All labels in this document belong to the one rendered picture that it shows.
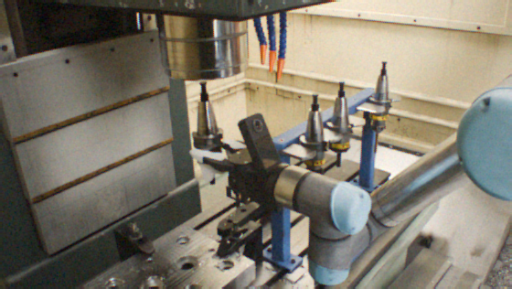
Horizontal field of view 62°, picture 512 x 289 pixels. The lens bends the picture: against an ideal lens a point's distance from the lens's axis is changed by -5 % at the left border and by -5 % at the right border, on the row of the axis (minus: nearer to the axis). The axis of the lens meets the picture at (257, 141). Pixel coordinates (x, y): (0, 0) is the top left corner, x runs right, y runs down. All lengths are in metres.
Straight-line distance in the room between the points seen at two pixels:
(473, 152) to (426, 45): 1.18
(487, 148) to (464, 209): 1.15
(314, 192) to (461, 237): 0.93
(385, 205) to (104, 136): 0.77
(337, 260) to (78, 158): 0.74
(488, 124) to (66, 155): 0.98
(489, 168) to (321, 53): 1.44
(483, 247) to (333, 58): 0.91
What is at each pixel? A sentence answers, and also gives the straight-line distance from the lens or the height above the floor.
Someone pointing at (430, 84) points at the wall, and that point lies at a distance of 1.71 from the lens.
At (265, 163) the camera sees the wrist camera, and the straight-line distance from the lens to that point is 0.79.
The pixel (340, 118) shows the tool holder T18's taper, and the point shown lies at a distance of 1.05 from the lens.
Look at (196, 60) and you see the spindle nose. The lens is 0.76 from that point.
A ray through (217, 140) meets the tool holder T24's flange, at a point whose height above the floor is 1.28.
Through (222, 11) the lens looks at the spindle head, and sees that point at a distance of 0.61.
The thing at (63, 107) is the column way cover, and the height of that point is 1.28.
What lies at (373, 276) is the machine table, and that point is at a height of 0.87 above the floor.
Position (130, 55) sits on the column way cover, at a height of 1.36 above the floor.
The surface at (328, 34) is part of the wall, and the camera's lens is 1.86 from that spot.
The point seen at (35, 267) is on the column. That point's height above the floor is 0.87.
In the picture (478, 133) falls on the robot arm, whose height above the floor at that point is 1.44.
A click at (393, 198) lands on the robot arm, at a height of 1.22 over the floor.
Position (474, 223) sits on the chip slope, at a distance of 1.63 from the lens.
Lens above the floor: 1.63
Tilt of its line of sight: 24 degrees down
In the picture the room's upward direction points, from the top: 2 degrees counter-clockwise
